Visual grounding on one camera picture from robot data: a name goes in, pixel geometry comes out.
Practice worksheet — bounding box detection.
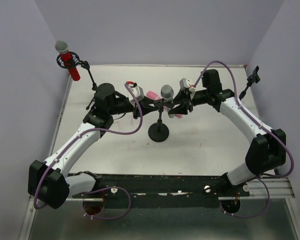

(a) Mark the pink microphone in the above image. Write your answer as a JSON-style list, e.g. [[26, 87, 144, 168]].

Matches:
[[146, 91, 182, 119]]

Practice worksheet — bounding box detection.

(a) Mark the silver microphone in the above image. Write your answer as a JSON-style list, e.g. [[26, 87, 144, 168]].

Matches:
[[160, 84, 174, 104]]

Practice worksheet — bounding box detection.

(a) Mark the black round-base stand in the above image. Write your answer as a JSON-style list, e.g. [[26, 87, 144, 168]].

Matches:
[[238, 65, 261, 100], [148, 99, 172, 143]]

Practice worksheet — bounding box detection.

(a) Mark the black tripod microphone stand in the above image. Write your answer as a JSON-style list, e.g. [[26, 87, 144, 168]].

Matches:
[[56, 51, 103, 110]]

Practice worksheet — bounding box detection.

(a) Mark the red glitter microphone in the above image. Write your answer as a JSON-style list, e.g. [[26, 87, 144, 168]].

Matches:
[[54, 40, 81, 81]]

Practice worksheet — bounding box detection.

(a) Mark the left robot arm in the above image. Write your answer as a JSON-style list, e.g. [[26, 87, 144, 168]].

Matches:
[[28, 81, 161, 210]]

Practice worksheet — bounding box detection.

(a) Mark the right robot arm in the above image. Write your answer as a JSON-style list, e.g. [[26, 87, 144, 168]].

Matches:
[[160, 69, 286, 190]]

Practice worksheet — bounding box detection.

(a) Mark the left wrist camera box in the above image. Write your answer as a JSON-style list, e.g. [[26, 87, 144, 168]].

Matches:
[[124, 81, 145, 107]]

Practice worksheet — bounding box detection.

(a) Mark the black mounting rail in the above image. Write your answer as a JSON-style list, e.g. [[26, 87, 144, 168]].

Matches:
[[41, 171, 251, 210]]

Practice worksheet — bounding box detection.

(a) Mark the aluminium frame rail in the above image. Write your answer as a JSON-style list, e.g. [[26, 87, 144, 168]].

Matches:
[[29, 65, 295, 201]]

